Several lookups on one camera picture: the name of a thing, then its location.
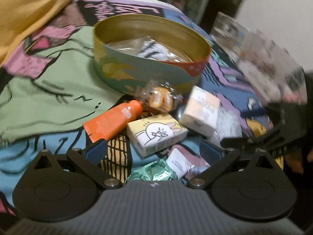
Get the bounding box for small white pink packet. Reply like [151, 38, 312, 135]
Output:
[166, 145, 211, 180]

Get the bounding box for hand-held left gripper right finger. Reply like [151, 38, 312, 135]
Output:
[187, 139, 284, 189]

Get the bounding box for yellow rabbit tissue pack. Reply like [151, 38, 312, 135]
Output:
[126, 113, 189, 156]

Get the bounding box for clear bag black-white contents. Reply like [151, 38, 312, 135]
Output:
[106, 35, 193, 63]

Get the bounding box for yellow quilt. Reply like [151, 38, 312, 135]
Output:
[0, 0, 81, 66]

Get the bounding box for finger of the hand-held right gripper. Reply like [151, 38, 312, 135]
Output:
[263, 103, 287, 121]
[220, 125, 283, 151]

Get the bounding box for printed blanket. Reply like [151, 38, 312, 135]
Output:
[0, 0, 304, 216]

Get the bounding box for clear bag of snacks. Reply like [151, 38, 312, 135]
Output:
[133, 78, 184, 114]

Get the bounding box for white wire pet cage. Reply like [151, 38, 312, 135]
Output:
[210, 11, 307, 103]

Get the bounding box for orange tube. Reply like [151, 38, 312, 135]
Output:
[83, 99, 143, 143]

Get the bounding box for person's right hand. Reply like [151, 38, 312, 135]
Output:
[284, 148, 313, 175]

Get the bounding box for green foil packet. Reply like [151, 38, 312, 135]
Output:
[125, 159, 180, 182]

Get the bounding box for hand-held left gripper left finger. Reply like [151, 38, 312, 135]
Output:
[26, 138, 123, 190]

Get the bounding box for white tissue pack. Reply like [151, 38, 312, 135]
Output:
[179, 86, 220, 137]

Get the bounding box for round printed metal tin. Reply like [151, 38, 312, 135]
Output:
[92, 14, 211, 96]

